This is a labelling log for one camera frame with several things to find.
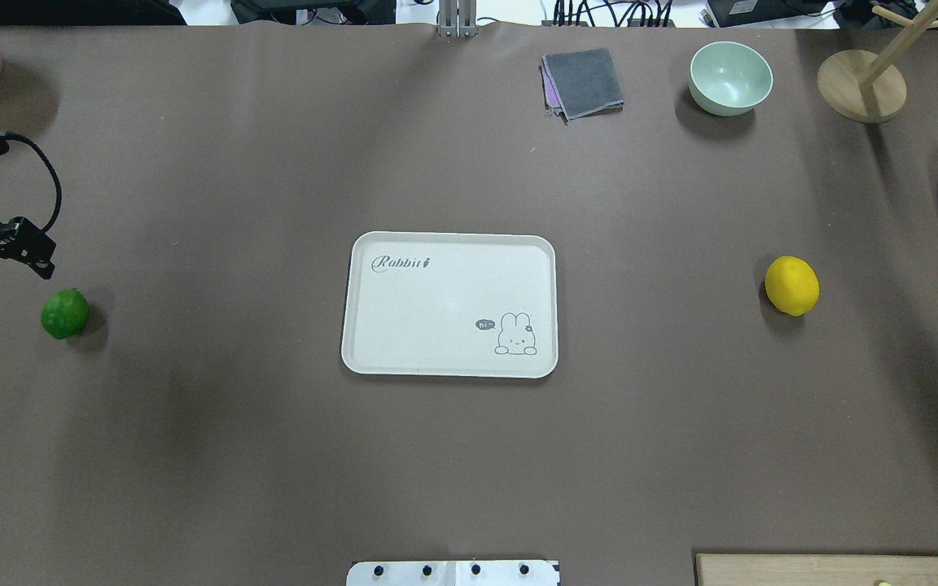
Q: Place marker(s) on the green lime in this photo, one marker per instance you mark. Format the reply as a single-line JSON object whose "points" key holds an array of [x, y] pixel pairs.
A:
{"points": [[65, 314]]}

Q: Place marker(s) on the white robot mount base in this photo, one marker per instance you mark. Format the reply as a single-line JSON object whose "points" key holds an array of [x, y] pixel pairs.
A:
{"points": [[456, 572]]}

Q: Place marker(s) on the wooden stand with base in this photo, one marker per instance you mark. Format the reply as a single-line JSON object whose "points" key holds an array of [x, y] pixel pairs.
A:
{"points": [[866, 87]]}

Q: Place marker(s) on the bamboo cutting board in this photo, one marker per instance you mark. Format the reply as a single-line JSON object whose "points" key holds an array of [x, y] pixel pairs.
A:
{"points": [[725, 569]]}

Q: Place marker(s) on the mint green bowl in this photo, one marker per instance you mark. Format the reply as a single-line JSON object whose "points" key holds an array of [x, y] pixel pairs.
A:
{"points": [[729, 79]]}

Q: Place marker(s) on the yellow lemon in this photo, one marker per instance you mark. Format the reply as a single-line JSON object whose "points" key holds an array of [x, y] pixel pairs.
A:
{"points": [[792, 286]]}

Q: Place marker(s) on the aluminium frame post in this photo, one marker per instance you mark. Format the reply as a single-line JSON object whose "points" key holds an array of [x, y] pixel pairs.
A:
{"points": [[457, 18]]}

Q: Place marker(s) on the white rabbit print tray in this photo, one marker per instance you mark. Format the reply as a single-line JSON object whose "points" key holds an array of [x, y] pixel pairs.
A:
{"points": [[447, 304]]}

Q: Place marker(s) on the grey folded cloth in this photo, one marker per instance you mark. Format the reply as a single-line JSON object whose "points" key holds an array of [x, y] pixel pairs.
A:
{"points": [[586, 82]]}

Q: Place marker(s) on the purple cloth underneath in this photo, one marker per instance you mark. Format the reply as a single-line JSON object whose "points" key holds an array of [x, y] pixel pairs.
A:
{"points": [[553, 104]]}

